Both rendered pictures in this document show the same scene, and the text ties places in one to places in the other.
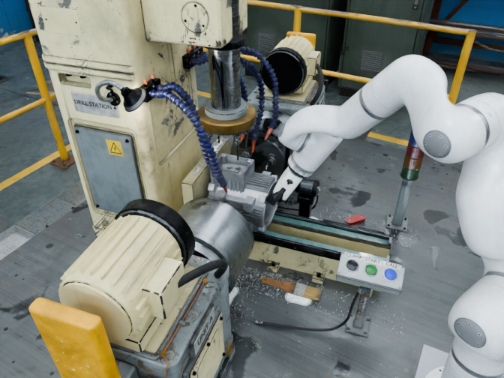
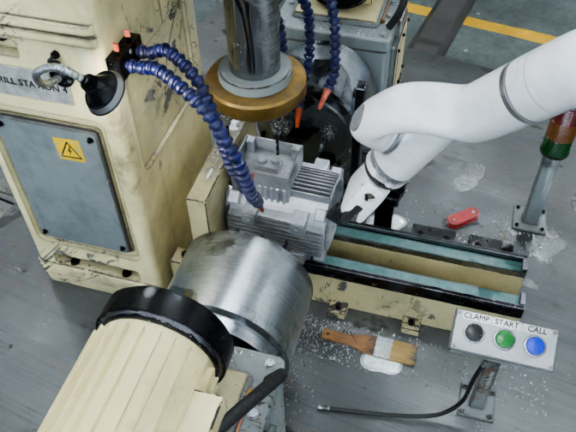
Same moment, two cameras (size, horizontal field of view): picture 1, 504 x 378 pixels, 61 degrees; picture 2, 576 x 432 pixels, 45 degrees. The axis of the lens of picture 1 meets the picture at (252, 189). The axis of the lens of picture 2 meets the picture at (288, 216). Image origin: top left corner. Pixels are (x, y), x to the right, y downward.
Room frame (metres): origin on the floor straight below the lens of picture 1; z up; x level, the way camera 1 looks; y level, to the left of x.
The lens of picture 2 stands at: (0.19, 0.07, 2.07)
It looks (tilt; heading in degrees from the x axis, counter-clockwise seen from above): 48 degrees down; 357
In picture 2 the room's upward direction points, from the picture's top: 1 degrees counter-clockwise
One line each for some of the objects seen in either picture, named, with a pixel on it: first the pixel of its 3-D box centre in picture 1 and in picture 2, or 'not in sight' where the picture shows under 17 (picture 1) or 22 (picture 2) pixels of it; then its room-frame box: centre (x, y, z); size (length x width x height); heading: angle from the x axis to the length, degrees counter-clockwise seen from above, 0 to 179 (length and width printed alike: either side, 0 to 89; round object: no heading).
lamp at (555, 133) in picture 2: (412, 160); (562, 127); (1.29, -0.57, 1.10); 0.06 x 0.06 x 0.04
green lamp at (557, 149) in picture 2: (410, 170); (556, 142); (1.29, -0.57, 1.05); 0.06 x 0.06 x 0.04
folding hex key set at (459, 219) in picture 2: (355, 220); (463, 218); (1.30, -0.41, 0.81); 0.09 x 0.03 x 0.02; 112
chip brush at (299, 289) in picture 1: (291, 287); (369, 345); (0.96, -0.13, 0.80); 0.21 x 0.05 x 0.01; 70
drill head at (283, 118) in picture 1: (269, 144); (321, 99); (1.50, -0.07, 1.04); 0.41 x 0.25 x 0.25; 160
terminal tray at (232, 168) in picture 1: (232, 172); (267, 169); (1.19, 0.06, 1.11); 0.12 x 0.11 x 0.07; 69
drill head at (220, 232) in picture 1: (196, 262); (224, 337); (0.85, 0.16, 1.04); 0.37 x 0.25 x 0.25; 160
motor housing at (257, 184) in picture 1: (244, 197); (287, 205); (1.18, 0.03, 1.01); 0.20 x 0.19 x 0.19; 69
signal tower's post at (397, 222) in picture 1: (407, 180); (551, 157); (1.29, -0.57, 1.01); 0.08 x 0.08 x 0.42; 70
